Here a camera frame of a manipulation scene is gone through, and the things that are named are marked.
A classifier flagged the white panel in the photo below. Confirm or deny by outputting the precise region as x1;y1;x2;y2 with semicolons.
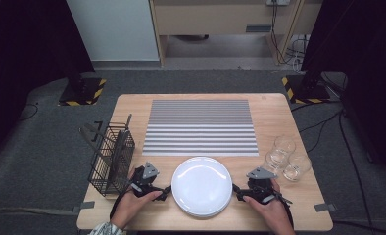
66;0;160;62

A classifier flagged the black wire cutlery basket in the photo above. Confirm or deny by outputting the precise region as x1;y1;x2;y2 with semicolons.
86;120;137;198

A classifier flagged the beige desk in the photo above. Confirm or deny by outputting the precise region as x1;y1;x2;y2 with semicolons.
149;0;324;67

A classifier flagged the black curtain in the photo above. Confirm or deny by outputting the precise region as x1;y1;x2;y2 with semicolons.
0;0;96;170
300;0;386;187

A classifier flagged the striped placemat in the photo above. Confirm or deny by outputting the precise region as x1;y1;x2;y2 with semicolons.
142;99;260;157

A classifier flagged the person's right hand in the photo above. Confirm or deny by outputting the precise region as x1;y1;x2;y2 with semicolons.
243;178;295;235

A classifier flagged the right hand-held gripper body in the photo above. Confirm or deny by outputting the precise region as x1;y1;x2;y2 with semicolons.
242;166;292;206

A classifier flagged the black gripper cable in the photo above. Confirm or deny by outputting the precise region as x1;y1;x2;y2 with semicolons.
109;185;133;220
275;192;295;229

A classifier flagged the black power cable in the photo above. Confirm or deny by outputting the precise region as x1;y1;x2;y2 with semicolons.
269;3;292;66

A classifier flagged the person's left hand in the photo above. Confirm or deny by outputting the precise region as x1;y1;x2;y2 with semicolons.
110;167;164;230

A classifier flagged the black stand with striped base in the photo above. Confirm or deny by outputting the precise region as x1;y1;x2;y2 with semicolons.
57;62;108;108
281;48;332;106

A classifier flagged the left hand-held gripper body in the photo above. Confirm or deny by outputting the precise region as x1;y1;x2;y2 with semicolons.
128;162;165;198

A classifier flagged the white cable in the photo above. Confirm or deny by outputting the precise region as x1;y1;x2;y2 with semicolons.
287;34;310;74

